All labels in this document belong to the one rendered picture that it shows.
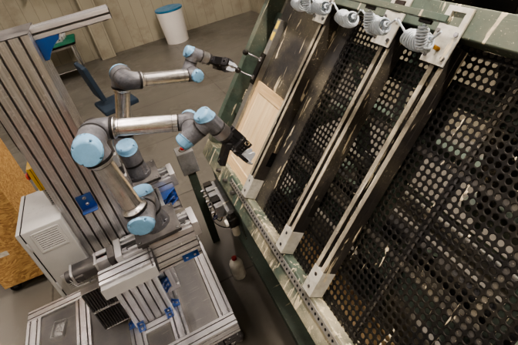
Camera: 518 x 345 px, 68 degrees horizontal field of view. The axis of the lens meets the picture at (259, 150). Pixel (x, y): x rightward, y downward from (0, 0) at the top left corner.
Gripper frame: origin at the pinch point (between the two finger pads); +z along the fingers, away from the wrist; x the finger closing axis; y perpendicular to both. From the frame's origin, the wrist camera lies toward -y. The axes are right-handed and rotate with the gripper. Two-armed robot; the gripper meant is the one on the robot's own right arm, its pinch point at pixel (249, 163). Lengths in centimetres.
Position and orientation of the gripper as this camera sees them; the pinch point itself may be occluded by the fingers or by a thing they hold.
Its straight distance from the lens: 171.8
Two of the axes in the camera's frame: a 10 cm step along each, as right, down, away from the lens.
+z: 5.8, 5.5, 6.1
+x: -4.1, -4.5, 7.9
